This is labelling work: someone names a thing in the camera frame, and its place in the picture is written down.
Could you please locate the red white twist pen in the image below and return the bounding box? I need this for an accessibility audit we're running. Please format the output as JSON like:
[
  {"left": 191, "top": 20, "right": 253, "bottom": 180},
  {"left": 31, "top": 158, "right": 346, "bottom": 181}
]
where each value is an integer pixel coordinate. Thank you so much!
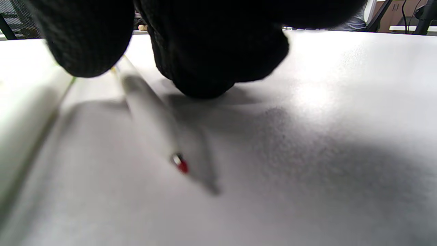
[{"left": 114, "top": 55, "right": 189, "bottom": 174}]

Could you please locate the black mesh office chair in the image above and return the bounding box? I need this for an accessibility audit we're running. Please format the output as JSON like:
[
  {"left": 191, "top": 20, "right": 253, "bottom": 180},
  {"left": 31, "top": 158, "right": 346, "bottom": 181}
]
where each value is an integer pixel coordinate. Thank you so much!
[{"left": 0, "top": 0, "right": 39, "bottom": 39}]

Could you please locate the green white twist pen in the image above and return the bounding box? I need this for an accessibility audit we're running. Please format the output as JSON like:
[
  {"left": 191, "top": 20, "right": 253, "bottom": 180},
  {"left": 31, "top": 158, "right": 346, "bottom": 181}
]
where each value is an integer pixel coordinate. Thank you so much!
[{"left": 0, "top": 67, "right": 76, "bottom": 219}]

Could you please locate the person's right hand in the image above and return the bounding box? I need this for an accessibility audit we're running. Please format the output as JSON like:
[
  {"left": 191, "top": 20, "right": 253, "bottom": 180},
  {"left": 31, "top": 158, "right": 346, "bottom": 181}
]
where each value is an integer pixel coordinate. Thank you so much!
[{"left": 26, "top": 0, "right": 367, "bottom": 99}]

